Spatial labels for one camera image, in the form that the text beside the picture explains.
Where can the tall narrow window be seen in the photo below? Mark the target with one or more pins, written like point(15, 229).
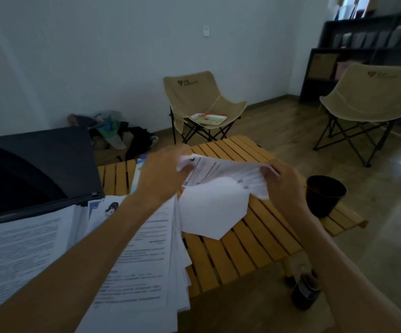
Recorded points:
point(354, 6)

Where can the black shelf unit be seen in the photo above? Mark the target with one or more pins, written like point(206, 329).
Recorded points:
point(309, 93)

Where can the white wall hook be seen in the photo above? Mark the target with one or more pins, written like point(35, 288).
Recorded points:
point(206, 31)

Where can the thin stack of sorted sheets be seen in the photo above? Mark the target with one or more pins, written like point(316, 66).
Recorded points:
point(141, 270)

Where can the person's left hand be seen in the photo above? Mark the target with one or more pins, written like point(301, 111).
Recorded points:
point(162, 173)

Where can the pink storage box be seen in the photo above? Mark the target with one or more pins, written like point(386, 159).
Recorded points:
point(342, 70)

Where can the dark bottle with blue cap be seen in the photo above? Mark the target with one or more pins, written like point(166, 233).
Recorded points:
point(304, 293)

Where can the printed paper sheet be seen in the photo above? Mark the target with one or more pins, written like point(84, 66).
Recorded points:
point(221, 169)

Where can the person's right forearm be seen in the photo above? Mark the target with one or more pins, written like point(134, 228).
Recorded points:
point(353, 280)

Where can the resume sheet with photo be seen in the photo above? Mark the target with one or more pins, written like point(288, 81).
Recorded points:
point(106, 209)

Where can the blue booklet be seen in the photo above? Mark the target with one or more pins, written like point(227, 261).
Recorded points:
point(136, 176)

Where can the black plastic pot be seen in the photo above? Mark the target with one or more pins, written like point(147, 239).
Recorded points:
point(325, 197)

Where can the grey laptop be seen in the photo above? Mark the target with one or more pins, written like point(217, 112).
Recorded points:
point(48, 159)

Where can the person's left forearm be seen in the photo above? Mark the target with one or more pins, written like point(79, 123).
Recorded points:
point(65, 273)

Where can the red and white booklet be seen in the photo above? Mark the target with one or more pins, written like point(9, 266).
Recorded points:
point(208, 119)

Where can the sorted text document stack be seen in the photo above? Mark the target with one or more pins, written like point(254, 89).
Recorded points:
point(20, 246)

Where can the person's right hand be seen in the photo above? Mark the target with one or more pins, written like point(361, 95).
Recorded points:
point(285, 188)

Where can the woven storage basket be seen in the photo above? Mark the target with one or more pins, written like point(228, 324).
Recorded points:
point(322, 66)

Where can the wooden slatted table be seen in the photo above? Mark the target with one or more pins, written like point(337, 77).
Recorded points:
point(249, 246)

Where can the beige folding chair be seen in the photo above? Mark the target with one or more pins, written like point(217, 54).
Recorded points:
point(193, 93)
point(370, 97)

